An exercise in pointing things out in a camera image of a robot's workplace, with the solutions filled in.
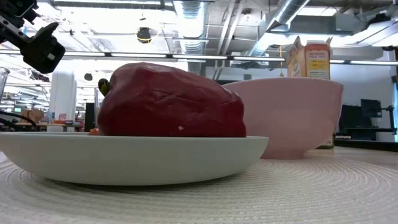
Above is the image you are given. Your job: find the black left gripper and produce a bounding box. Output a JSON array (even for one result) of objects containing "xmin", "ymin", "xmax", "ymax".
[{"xmin": 0, "ymin": 0, "xmax": 67, "ymax": 75}]

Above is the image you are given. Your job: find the red bell pepper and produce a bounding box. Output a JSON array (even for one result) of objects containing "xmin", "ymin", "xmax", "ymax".
[{"xmin": 96, "ymin": 62, "xmax": 248, "ymax": 138}]

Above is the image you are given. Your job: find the orange and white cereal box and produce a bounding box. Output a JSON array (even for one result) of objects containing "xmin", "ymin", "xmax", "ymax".
[{"xmin": 285, "ymin": 35, "xmax": 335, "ymax": 149}]

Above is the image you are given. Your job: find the black monitor on arm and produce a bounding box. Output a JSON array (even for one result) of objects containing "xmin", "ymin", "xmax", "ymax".
[{"xmin": 360, "ymin": 98, "xmax": 383, "ymax": 119}]

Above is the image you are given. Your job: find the white pillar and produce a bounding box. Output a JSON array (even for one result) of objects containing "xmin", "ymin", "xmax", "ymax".
[{"xmin": 49, "ymin": 60, "xmax": 78, "ymax": 132}]

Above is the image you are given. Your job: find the brown cardboard box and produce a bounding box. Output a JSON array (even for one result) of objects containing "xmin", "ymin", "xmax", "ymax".
[{"xmin": 19, "ymin": 108, "xmax": 45, "ymax": 124}]

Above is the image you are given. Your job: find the wooden background table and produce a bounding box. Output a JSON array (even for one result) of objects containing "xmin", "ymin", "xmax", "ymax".
[{"xmin": 15, "ymin": 121, "xmax": 85, "ymax": 132}]

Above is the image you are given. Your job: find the long ceiling light bar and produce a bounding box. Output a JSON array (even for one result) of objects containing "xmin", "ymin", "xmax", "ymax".
[{"xmin": 0, "ymin": 49, "xmax": 398, "ymax": 66}]

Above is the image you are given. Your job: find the large grey plate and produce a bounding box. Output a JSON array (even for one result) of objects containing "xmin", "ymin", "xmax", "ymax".
[{"xmin": 0, "ymin": 131, "xmax": 269, "ymax": 187}]

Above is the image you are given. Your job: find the pink bowl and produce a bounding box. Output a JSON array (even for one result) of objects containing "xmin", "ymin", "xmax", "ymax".
[{"xmin": 222, "ymin": 77, "xmax": 345, "ymax": 160}]

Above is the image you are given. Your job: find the round woven beige placemat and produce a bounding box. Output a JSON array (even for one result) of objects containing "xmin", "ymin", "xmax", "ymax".
[{"xmin": 0, "ymin": 146, "xmax": 398, "ymax": 224}]

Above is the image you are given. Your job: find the black table cable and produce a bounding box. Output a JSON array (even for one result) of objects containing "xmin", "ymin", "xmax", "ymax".
[{"xmin": 0, "ymin": 110, "xmax": 39, "ymax": 132}]

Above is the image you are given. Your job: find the black ceiling dome camera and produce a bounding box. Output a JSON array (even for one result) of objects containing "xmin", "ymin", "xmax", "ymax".
[{"xmin": 136, "ymin": 27, "xmax": 152, "ymax": 44}]

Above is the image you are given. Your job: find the silver ribbed vertical duct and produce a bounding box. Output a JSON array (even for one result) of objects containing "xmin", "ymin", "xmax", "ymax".
[{"xmin": 173, "ymin": 0, "xmax": 208, "ymax": 75}]

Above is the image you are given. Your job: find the silver slanted ceiling duct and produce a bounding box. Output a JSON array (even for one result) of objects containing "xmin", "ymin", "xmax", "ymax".
[{"xmin": 248, "ymin": 0, "xmax": 312, "ymax": 57}]

